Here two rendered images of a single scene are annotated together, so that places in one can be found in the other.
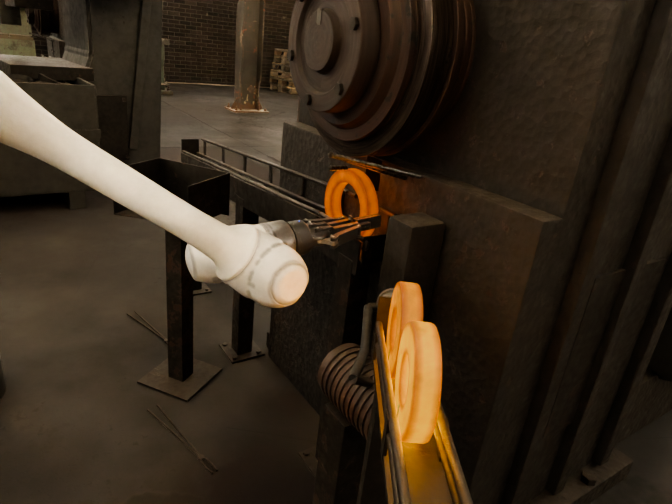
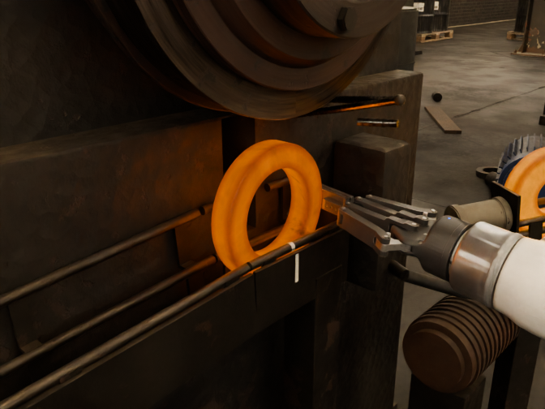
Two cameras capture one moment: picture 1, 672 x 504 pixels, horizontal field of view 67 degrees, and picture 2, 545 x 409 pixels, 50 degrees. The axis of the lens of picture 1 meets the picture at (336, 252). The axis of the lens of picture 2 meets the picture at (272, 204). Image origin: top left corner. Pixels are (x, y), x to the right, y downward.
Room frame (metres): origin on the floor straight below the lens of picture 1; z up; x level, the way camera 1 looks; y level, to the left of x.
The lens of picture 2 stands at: (1.33, 0.67, 1.03)
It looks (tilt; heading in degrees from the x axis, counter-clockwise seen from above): 21 degrees down; 259
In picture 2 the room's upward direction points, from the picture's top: straight up
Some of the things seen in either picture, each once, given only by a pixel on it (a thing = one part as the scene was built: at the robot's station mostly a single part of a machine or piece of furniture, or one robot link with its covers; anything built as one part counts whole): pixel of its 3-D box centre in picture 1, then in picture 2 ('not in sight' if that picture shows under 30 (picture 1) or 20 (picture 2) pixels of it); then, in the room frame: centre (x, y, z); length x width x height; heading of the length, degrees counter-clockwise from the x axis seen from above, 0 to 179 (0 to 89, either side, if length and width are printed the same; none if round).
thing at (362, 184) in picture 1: (350, 206); (270, 210); (1.20, -0.02, 0.75); 0.18 x 0.03 x 0.18; 37
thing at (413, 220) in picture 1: (409, 270); (366, 211); (1.01, -0.16, 0.68); 0.11 x 0.08 x 0.24; 126
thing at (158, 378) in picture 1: (174, 281); not in sight; (1.45, 0.50, 0.36); 0.26 x 0.20 x 0.72; 71
